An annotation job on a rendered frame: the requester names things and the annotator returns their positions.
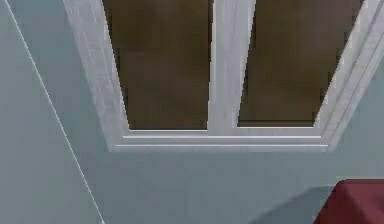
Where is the white framed window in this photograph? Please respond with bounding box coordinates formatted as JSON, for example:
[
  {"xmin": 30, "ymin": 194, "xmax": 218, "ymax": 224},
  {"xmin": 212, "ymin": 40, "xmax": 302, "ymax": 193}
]
[{"xmin": 62, "ymin": 0, "xmax": 384, "ymax": 154}]

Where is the dark red box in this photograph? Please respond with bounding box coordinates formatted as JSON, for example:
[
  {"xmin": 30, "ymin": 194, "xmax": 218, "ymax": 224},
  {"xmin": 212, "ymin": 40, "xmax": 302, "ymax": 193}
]
[{"xmin": 312, "ymin": 178, "xmax": 384, "ymax": 224}]

